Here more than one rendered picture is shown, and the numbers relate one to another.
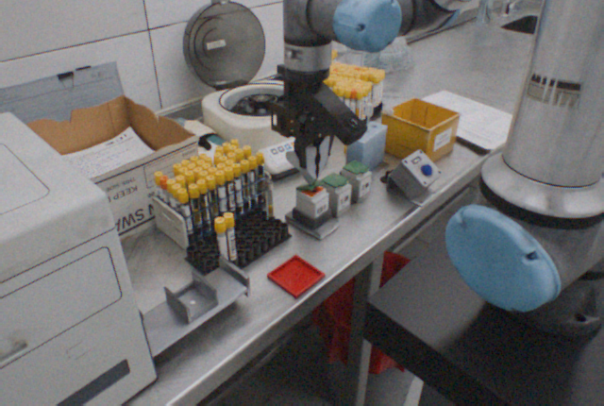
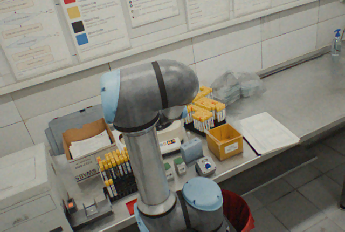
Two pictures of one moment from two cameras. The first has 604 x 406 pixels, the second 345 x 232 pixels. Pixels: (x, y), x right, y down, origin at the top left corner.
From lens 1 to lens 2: 0.73 m
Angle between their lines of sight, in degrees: 23
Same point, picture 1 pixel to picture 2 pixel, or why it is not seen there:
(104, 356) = (53, 224)
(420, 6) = (162, 116)
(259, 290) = (120, 209)
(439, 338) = not seen: outside the picture
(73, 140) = (83, 135)
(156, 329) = (77, 217)
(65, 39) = (82, 97)
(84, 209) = (40, 184)
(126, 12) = not seen: hidden behind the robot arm
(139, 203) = (93, 166)
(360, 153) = (184, 153)
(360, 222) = (173, 185)
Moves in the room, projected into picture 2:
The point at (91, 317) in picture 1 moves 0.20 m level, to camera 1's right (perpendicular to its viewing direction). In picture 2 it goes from (47, 212) to (90, 224)
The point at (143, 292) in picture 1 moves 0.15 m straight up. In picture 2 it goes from (85, 202) to (74, 177)
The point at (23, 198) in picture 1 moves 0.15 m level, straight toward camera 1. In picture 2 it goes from (28, 179) to (20, 211)
